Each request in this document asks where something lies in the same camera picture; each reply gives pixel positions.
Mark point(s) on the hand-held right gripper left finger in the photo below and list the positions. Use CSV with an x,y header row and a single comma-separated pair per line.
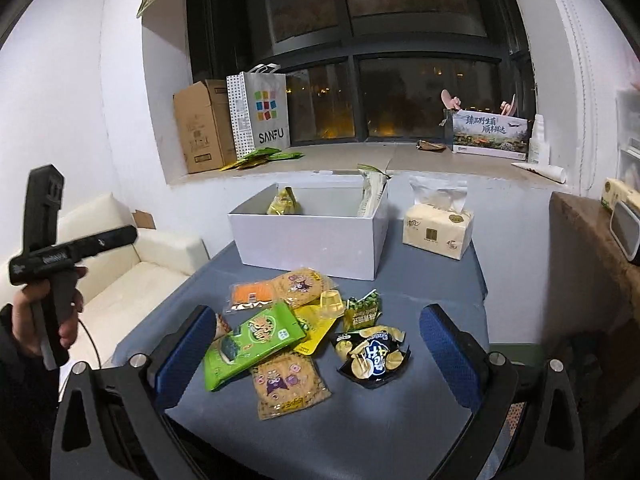
x,y
182,355

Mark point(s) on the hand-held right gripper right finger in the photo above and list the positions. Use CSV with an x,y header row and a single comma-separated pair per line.
x,y
452,360

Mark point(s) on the small brown snack packet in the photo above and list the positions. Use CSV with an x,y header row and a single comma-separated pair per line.
x,y
223,325

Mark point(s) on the bright green snack packet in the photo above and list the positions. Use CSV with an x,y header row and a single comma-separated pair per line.
x,y
250,340

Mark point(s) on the black chips bag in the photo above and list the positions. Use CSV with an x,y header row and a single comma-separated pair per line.
x,y
372,357

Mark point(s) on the orange snack packet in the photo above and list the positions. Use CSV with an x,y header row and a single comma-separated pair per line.
x,y
255,292

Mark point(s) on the green pea packet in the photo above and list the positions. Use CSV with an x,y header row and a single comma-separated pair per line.
x,y
362,312

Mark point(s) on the round cracker packet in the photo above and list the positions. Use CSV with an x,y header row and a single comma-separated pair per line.
x,y
287,385
300,285

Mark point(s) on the yellow snack packet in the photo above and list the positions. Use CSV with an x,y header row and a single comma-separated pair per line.
x,y
314,336

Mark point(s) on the yellow jelly cup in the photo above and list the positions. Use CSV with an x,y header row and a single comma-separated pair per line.
x,y
330,306

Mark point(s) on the white cardboard box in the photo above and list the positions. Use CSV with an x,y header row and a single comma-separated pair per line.
x,y
300,247

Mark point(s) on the person's left forearm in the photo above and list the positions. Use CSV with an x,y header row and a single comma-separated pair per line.
x,y
20,400

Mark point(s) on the person's left hand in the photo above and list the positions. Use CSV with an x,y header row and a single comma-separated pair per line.
x,y
70,322

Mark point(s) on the cream leather sofa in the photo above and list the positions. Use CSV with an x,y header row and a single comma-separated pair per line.
x,y
130,270

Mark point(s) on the cardboard piece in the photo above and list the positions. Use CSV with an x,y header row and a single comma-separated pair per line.
x,y
145,220

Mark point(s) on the blue tablecloth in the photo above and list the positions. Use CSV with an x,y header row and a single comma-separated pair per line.
x,y
360,435

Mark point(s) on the yellow tissue pack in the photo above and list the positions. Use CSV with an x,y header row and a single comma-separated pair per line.
x,y
435,232

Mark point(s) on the yellow-green snack packet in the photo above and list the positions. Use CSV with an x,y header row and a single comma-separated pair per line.
x,y
282,203

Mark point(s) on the brown wooden table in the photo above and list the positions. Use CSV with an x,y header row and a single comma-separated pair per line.
x,y
590,240

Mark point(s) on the tall white green bag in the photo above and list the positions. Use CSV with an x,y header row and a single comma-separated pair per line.
x,y
371,190

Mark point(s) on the brown cardboard box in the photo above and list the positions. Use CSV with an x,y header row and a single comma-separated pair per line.
x,y
200,125

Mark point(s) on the pile of green packets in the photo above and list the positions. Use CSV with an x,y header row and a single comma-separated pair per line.
x,y
255,159

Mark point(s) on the white tube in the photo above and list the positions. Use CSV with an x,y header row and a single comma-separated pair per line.
x,y
542,171

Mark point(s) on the white framed device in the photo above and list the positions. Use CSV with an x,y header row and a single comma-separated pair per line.
x,y
625,232

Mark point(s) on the brown wrapper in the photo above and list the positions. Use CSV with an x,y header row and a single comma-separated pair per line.
x,y
430,146

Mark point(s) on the printed landscape box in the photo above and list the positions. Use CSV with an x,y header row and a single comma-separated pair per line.
x,y
490,132

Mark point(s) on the white plastic bottle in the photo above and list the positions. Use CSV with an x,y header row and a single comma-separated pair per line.
x,y
538,142

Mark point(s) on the pale yellow tissue box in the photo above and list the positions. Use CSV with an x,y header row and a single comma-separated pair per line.
x,y
617,191

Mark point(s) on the white shopping bag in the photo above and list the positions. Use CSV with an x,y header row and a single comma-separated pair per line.
x,y
262,110

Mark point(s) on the pink plastic item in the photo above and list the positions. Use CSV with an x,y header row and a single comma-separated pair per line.
x,y
451,100
509,107

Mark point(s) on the clear plastic drawer unit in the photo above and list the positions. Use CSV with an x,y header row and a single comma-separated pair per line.
x,y
630,140

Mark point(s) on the dark framed window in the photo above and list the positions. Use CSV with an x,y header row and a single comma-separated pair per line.
x,y
400,60

